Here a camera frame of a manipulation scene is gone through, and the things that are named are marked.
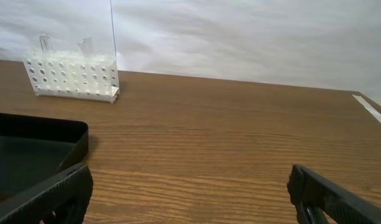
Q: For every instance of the clear test tube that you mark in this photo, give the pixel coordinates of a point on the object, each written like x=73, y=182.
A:
x=81, y=49
x=48, y=43
x=41, y=43
x=89, y=45

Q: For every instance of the black tray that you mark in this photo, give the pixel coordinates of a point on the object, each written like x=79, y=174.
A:
x=22, y=155

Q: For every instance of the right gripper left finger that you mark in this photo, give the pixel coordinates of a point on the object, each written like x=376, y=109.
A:
x=38, y=205

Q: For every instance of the white test tube rack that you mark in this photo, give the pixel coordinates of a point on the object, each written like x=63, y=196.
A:
x=53, y=57

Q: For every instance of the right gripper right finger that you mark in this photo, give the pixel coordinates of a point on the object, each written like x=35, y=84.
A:
x=340, y=202

